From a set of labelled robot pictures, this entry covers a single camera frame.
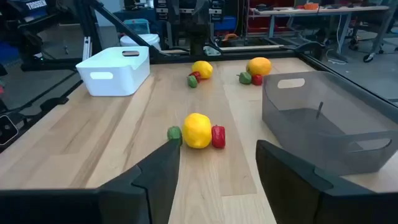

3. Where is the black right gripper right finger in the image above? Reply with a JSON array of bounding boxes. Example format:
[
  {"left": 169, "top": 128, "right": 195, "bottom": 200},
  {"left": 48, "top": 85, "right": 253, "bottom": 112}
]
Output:
[{"left": 255, "top": 139, "right": 377, "bottom": 224}]

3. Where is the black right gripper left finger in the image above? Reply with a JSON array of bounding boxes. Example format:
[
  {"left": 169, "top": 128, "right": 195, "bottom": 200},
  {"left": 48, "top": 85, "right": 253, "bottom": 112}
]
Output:
[{"left": 98, "top": 138, "right": 181, "bottom": 224}]

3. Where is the yellow lemon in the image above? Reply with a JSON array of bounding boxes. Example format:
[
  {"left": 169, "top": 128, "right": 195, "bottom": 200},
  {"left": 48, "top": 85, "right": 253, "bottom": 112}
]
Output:
[
  {"left": 182, "top": 112, "right": 213, "bottom": 149},
  {"left": 191, "top": 60, "right": 214, "bottom": 80}
]

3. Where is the orange-tinted lemon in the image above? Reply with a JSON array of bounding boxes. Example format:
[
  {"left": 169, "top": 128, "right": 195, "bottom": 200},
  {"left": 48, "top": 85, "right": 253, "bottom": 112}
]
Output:
[{"left": 246, "top": 57, "right": 273, "bottom": 77}]

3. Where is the grey translucent plastic basket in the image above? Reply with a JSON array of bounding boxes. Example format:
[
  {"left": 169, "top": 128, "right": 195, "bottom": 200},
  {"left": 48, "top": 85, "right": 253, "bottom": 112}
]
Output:
[{"left": 261, "top": 70, "right": 398, "bottom": 177}]

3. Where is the white plastic basket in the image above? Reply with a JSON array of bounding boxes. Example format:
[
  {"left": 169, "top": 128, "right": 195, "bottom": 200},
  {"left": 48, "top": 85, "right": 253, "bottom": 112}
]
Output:
[{"left": 75, "top": 45, "right": 151, "bottom": 97}]

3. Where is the white round bucket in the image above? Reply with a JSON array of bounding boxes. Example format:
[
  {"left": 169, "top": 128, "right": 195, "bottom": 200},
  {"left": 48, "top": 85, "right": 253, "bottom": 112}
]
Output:
[{"left": 119, "top": 33, "right": 162, "bottom": 51}]

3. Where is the short aluminium profile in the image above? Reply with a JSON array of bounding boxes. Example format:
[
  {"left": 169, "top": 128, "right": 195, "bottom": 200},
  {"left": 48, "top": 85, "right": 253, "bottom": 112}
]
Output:
[{"left": 81, "top": 36, "right": 92, "bottom": 62}]

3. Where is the light blue storage bin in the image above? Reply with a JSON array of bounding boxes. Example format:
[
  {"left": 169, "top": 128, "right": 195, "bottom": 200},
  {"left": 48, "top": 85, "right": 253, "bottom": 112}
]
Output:
[{"left": 123, "top": 18, "right": 151, "bottom": 35}]

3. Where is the black equipment stand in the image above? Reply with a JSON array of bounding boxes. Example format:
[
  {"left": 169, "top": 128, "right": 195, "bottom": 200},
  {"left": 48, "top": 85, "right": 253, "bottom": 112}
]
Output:
[{"left": 183, "top": 0, "right": 215, "bottom": 57}]

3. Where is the blue box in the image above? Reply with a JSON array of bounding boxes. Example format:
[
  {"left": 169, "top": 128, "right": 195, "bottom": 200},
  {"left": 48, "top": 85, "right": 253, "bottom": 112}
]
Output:
[{"left": 213, "top": 16, "right": 238, "bottom": 32}]

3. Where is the white workshop desk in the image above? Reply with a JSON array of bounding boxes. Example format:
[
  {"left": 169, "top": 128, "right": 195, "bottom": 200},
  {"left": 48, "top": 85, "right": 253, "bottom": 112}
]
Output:
[{"left": 250, "top": 4, "right": 398, "bottom": 63}]

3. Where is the black table frame rail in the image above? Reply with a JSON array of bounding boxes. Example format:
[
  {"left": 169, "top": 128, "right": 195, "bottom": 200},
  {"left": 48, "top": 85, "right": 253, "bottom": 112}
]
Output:
[{"left": 149, "top": 46, "right": 326, "bottom": 65}]

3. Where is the black table-level camera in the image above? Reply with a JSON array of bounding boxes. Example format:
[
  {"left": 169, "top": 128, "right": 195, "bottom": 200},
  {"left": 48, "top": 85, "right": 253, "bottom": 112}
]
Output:
[{"left": 0, "top": 114, "right": 19, "bottom": 146}]

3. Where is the black diagonal frame strut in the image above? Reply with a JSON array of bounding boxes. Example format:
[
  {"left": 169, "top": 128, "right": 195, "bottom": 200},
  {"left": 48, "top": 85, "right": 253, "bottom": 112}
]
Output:
[{"left": 91, "top": 0, "right": 162, "bottom": 60}]

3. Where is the black frame post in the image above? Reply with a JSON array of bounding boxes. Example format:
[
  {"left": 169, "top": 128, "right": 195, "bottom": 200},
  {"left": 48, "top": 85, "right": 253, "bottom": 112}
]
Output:
[{"left": 74, "top": 0, "right": 105, "bottom": 63}]

